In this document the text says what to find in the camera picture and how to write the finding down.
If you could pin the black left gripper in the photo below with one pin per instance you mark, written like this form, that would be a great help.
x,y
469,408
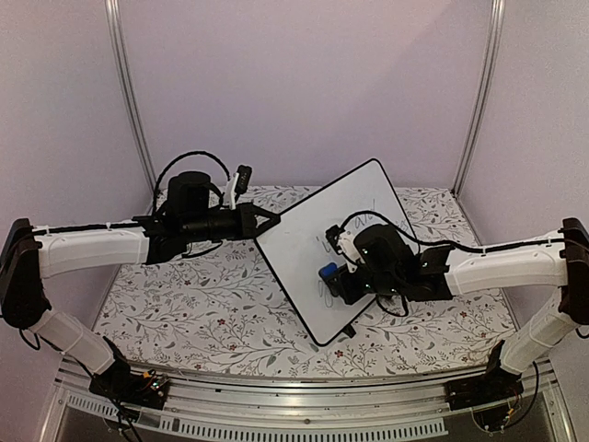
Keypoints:
x,y
248,213

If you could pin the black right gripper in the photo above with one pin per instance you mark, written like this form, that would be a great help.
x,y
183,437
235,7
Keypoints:
x,y
348,292

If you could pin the blue whiteboard eraser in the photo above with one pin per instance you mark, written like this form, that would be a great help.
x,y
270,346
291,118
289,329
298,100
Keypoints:
x,y
328,270

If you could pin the white whiteboard black frame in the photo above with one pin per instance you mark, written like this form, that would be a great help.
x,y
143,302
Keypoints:
x,y
296,249

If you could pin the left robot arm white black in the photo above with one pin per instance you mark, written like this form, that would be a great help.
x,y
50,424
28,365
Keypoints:
x,y
194,211

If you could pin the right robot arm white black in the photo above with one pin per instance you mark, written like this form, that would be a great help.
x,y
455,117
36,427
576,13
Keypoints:
x,y
379,261

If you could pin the floral patterned table mat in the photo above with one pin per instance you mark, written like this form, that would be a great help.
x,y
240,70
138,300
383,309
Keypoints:
x,y
224,313

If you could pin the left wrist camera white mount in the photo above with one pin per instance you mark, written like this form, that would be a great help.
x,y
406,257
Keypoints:
x,y
237,185

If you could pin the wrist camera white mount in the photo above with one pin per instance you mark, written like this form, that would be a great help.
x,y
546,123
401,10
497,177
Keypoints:
x,y
237,185
341,241

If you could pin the black wire whiteboard stand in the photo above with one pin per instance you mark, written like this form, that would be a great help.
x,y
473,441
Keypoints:
x,y
349,331

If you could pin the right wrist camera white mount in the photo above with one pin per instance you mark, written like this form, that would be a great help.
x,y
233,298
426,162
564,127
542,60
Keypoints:
x,y
341,241

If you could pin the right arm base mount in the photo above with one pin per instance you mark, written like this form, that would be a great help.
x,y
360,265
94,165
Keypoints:
x,y
492,398

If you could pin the front aluminium rail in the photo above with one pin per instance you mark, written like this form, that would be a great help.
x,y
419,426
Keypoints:
x,y
215,407

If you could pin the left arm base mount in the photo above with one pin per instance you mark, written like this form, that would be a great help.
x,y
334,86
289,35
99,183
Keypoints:
x,y
149,389

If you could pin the left aluminium frame post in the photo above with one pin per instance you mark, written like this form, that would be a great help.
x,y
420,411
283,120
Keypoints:
x,y
114,21

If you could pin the aluminium frame post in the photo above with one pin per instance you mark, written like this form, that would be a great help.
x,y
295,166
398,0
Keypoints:
x,y
114,21
490,56

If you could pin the right aluminium frame post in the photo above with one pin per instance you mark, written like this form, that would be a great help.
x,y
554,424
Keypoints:
x,y
490,56

